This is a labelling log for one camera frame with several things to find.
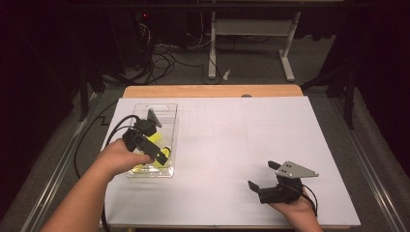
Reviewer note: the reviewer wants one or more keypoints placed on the black metal stand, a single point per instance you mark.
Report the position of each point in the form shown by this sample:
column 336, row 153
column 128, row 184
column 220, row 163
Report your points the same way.
column 349, row 100
column 84, row 93

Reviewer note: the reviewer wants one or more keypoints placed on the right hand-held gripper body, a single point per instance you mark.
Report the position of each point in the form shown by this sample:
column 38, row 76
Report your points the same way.
column 290, row 170

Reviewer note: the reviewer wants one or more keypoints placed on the clear plastic tray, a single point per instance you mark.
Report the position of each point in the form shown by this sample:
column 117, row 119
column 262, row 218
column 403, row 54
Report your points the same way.
column 166, row 112

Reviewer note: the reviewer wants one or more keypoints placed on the person's left hand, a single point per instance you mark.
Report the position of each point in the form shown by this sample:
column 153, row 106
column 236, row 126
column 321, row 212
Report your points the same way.
column 122, row 161

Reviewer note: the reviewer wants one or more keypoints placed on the small white plastic piece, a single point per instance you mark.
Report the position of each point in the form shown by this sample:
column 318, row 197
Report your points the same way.
column 227, row 74

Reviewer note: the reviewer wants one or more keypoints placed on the black computer tower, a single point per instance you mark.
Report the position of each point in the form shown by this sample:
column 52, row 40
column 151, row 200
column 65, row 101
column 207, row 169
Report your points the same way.
column 132, row 38

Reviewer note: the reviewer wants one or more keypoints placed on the white table cover board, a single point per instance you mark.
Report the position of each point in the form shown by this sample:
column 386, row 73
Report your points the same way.
column 225, row 193

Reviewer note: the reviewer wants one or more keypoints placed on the person's right hand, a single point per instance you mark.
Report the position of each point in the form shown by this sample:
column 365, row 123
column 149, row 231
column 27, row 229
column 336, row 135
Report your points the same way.
column 295, row 209

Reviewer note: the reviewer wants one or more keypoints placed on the grey metal rail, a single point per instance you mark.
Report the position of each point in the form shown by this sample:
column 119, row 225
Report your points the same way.
column 66, row 151
column 367, row 174

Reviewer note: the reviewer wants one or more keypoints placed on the white metal desk frame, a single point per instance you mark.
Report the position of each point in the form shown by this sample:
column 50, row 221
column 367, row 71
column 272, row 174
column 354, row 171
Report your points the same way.
column 251, row 27

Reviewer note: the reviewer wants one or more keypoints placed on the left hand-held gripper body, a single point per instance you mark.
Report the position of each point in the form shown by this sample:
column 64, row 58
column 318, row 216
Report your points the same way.
column 140, row 140

